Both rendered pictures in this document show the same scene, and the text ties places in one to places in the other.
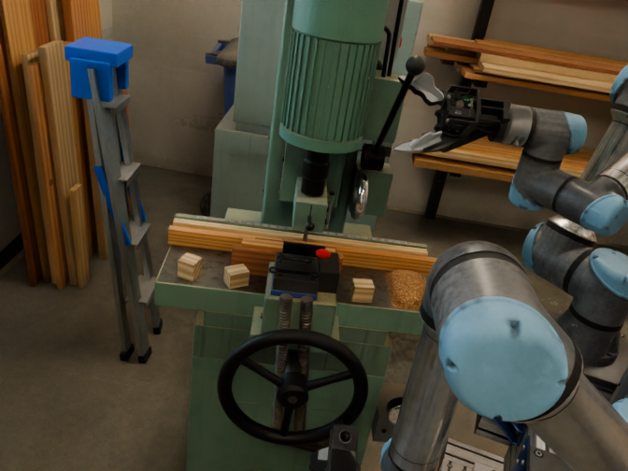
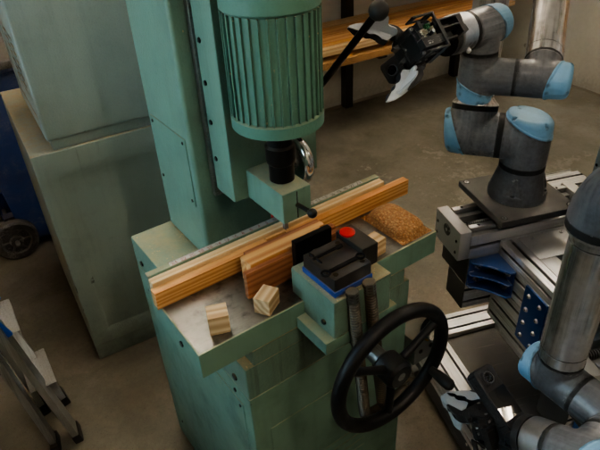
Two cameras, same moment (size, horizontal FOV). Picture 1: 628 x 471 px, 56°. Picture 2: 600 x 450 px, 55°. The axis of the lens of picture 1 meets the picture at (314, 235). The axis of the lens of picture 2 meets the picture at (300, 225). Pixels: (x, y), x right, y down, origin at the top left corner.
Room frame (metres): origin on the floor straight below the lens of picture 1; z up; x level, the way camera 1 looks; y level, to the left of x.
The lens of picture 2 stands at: (0.27, 0.49, 1.66)
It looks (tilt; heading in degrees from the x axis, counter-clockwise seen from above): 35 degrees down; 331
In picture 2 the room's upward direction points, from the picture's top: 3 degrees counter-clockwise
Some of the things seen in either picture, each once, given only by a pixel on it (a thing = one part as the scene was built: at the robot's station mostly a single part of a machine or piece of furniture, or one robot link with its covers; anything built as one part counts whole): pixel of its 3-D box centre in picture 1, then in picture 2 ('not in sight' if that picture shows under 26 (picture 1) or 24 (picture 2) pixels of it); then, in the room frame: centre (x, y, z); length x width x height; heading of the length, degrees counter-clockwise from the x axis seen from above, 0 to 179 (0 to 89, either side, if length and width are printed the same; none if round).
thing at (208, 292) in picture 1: (296, 294); (314, 282); (1.07, 0.02, 0.87); 0.61 x 0.30 x 0.06; 95
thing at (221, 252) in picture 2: (301, 244); (279, 234); (1.20, 0.03, 0.93); 0.60 x 0.02 x 0.05; 95
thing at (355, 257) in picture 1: (312, 251); (295, 235); (1.18, 0.00, 0.92); 0.67 x 0.02 x 0.04; 95
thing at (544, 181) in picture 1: (540, 182); (484, 76); (1.08, -0.42, 1.22); 0.11 x 0.08 x 0.11; 39
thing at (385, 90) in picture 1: (382, 106); not in sight; (1.41, -0.11, 1.23); 0.09 x 0.08 x 0.15; 5
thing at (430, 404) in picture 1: (435, 378); (582, 286); (0.64, -0.20, 1.06); 0.12 x 0.11 x 0.49; 91
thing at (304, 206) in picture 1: (309, 206); (279, 193); (1.20, 0.02, 1.03); 0.14 x 0.07 x 0.09; 5
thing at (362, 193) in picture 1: (359, 195); (295, 159); (1.32, -0.09, 1.02); 0.12 x 0.03 x 0.12; 5
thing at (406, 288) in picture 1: (409, 284); (395, 217); (1.11, -0.23, 0.92); 0.14 x 0.09 x 0.04; 5
